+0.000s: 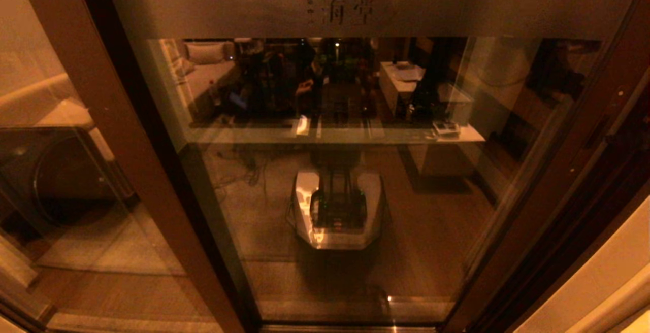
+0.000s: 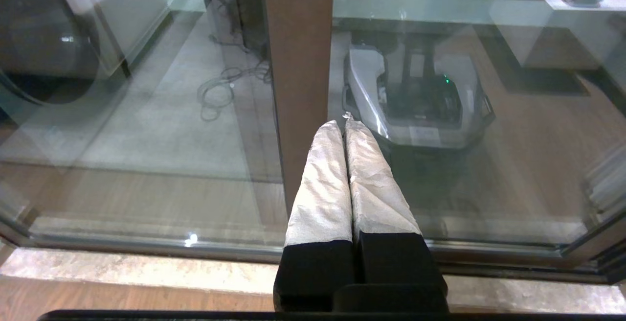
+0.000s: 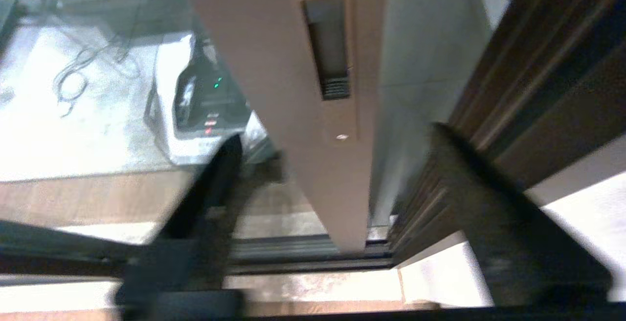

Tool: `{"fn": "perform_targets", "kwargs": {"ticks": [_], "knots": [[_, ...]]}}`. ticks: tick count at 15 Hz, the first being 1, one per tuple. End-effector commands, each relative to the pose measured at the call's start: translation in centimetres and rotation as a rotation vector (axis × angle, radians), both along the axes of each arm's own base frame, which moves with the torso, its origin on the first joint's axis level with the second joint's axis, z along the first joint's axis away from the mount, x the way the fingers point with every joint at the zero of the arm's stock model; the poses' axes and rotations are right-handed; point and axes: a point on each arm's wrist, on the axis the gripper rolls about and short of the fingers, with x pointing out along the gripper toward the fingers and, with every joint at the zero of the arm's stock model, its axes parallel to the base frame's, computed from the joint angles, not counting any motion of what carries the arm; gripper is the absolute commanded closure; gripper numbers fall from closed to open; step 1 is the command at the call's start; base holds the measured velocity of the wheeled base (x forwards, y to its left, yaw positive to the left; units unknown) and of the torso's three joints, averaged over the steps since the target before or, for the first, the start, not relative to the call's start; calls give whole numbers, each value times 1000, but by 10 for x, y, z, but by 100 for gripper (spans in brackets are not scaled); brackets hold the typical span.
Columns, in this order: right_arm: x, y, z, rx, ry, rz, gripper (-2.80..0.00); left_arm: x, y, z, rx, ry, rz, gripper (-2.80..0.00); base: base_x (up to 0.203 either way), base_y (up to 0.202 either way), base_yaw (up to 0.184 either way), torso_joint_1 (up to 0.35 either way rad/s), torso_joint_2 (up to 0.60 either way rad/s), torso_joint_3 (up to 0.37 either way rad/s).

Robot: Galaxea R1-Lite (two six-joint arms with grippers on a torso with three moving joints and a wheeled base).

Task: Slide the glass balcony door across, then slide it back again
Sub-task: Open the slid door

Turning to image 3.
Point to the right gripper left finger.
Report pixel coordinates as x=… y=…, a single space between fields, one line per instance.
x=190 y=262

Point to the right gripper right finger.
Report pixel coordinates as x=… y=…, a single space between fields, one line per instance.
x=518 y=242

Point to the dark brown door jamb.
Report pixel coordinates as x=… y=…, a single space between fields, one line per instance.
x=538 y=91

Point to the brown framed sliding glass door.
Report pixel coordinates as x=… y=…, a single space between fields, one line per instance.
x=274 y=115

